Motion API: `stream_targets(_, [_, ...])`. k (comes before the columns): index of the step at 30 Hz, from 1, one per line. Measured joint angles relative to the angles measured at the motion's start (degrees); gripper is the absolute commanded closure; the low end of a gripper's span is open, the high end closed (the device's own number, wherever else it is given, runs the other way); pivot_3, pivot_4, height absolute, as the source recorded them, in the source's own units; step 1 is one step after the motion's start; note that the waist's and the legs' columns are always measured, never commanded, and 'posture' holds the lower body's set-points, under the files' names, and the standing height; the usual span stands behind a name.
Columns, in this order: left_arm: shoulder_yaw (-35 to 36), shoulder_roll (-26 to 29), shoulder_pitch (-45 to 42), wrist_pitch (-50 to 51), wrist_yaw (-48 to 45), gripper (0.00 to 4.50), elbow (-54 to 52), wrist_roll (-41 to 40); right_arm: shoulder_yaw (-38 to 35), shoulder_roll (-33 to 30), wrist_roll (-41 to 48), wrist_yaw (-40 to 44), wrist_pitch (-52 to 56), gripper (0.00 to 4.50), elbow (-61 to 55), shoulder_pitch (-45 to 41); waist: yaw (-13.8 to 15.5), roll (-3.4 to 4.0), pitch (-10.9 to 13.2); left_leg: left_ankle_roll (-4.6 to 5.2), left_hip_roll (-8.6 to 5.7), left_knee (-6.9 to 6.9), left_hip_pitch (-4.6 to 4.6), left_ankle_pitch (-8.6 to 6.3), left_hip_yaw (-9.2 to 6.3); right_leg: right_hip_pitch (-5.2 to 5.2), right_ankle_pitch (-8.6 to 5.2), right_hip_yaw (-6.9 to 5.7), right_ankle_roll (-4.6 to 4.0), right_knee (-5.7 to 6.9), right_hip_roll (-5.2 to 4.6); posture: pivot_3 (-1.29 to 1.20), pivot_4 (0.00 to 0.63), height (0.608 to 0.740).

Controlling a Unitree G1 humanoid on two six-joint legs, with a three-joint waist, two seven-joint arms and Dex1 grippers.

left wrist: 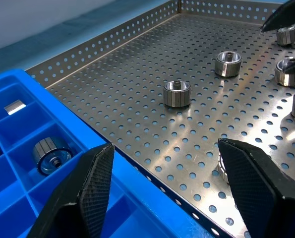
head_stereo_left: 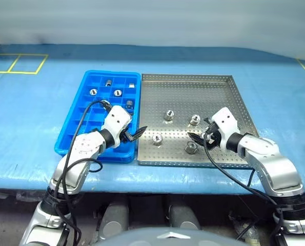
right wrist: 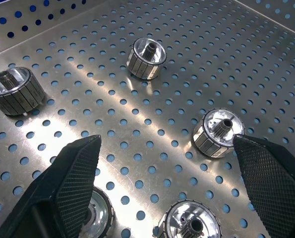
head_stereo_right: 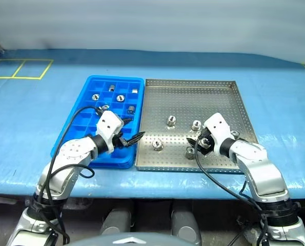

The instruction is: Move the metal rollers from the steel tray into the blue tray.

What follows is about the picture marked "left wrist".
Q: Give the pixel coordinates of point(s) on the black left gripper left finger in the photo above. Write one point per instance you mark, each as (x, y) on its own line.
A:
(87, 193)

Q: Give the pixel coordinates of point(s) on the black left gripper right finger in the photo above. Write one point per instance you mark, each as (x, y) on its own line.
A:
(261, 193)

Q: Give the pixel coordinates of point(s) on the blue compartment bin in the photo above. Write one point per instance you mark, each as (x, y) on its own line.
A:
(142, 210)

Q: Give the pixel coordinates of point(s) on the perforated metal tray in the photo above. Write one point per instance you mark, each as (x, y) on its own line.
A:
(137, 111)

